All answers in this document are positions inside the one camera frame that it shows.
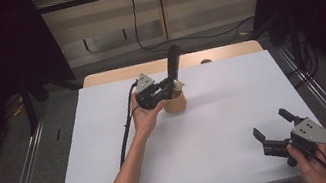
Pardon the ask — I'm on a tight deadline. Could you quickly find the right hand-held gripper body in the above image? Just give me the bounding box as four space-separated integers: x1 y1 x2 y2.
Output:
258 113 326 173

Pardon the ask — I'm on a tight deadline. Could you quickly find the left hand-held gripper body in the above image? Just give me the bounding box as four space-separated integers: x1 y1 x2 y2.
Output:
131 68 175 112

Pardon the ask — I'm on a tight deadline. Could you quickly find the white table cover sheet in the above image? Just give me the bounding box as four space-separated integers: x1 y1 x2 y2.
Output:
36 38 326 183

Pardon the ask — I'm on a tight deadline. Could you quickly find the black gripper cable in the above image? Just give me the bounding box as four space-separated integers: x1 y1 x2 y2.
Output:
296 138 326 183
105 80 153 168

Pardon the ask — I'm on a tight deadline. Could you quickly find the black metal stand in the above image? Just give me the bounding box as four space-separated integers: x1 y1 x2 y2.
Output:
16 71 57 137

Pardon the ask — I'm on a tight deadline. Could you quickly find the person's right hand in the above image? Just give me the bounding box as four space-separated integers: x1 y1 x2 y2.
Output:
285 138 326 183

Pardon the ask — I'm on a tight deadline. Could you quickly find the black power cable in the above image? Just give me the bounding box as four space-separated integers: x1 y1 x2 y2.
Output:
129 0 259 56

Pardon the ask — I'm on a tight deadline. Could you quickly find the person's left hand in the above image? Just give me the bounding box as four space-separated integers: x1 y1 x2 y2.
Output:
127 86 173 141

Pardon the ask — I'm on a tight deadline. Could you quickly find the tan holder with bear figure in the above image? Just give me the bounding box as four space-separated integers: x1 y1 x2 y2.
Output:
159 80 190 116

